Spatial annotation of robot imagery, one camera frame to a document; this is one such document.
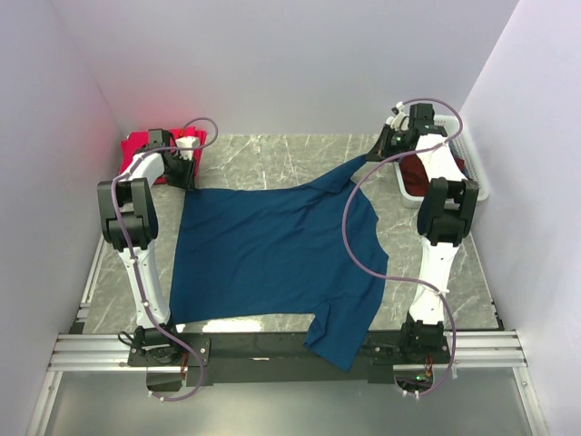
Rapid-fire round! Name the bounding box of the blue polo t shirt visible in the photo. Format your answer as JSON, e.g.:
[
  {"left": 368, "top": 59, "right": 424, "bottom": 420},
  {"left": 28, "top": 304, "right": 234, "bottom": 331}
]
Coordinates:
[{"left": 170, "top": 156, "right": 389, "bottom": 371}]

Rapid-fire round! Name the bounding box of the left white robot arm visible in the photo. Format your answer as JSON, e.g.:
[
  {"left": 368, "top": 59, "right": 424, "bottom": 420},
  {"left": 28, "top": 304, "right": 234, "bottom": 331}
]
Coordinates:
[{"left": 97, "top": 129, "right": 202, "bottom": 365}]

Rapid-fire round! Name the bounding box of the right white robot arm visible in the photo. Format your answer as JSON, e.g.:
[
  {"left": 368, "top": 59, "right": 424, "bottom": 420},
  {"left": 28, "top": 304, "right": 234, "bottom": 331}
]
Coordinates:
[{"left": 367, "top": 99, "right": 479, "bottom": 362}]

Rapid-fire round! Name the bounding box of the dark red t shirt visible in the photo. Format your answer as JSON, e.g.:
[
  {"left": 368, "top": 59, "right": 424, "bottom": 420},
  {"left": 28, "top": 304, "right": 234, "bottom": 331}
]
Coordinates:
[{"left": 399, "top": 154, "right": 478, "bottom": 201}]

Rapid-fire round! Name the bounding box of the folded red t shirt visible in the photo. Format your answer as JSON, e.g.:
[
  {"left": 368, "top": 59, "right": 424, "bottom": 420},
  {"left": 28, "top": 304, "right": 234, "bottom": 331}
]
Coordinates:
[{"left": 120, "top": 125, "right": 207, "bottom": 184}]

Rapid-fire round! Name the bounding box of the white plastic laundry basket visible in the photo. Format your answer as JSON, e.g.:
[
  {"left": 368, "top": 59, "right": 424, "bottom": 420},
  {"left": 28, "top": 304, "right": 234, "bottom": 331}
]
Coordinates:
[{"left": 395, "top": 114, "right": 490, "bottom": 209}]

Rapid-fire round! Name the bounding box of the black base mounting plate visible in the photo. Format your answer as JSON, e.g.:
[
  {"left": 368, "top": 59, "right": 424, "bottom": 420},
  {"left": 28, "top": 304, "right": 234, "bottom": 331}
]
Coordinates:
[{"left": 127, "top": 331, "right": 451, "bottom": 391}]

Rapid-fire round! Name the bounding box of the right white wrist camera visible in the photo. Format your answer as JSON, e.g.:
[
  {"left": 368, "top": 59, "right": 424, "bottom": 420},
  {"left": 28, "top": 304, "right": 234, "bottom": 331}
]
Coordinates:
[{"left": 385, "top": 102, "right": 409, "bottom": 133}]

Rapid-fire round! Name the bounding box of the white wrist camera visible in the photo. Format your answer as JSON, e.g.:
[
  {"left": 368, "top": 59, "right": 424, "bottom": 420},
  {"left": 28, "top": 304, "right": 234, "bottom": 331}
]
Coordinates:
[
  {"left": 175, "top": 136, "right": 201, "bottom": 161},
  {"left": 385, "top": 102, "right": 409, "bottom": 133}
]

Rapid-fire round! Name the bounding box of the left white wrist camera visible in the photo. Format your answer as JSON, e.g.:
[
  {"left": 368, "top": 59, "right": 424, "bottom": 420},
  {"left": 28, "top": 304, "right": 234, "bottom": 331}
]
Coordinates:
[{"left": 175, "top": 136, "right": 201, "bottom": 161}]

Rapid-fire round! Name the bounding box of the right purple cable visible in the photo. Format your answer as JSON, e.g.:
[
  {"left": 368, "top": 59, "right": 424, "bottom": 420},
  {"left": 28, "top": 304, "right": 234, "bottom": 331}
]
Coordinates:
[{"left": 340, "top": 96, "right": 464, "bottom": 401}]

